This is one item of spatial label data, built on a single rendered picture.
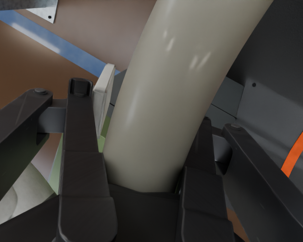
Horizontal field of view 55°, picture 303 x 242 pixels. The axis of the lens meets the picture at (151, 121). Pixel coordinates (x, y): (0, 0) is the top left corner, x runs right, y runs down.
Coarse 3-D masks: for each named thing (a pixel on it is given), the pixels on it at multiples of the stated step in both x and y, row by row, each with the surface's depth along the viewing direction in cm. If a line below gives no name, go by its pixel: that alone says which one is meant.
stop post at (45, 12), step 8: (0, 0) 125; (8, 0) 129; (16, 0) 133; (24, 0) 137; (32, 0) 142; (40, 0) 147; (48, 0) 151; (56, 0) 150; (0, 8) 127; (8, 8) 131; (16, 8) 135; (24, 8) 140; (32, 8) 145; (40, 8) 155; (48, 8) 153; (56, 8) 152; (40, 16) 156; (48, 16) 154
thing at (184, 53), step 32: (160, 0) 8; (192, 0) 8; (224, 0) 7; (256, 0) 8; (160, 32) 8; (192, 32) 8; (224, 32) 8; (160, 64) 8; (192, 64) 8; (224, 64) 8; (128, 96) 9; (160, 96) 8; (192, 96) 8; (128, 128) 9; (160, 128) 9; (192, 128) 9; (128, 160) 9; (160, 160) 9
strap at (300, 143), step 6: (300, 138) 132; (294, 144) 134; (300, 144) 133; (294, 150) 135; (300, 150) 134; (288, 156) 137; (294, 156) 136; (288, 162) 138; (294, 162) 137; (282, 168) 140; (288, 168) 139; (288, 174) 140
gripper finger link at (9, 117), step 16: (32, 96) 14; (48, 96) 14; (0, 112) 11; (16, 112) 12; (32, 112) 12; (0, 128) 10; (16, 128) 11; (32, 128) 12; (0, 144) 9; (16, 144) 11; (32, 144) 13; (0, 160) 10; (16, 160) 11; (0, 176) 10; (16, 176) 12; (0, 192) 10
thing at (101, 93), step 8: (112, 64) 22; (104, 72) 19; (112, 72) 20; (104, 80) 17; (112, 80) 20; (96, 88) 16; (104, 88) 16; (96, 96) 16; (104, 96) 16; (96, 104) 16; (104, 104) 16; (96, 112) 16; (104, 112) 17; (96, 120) 16; (96, 128) 16
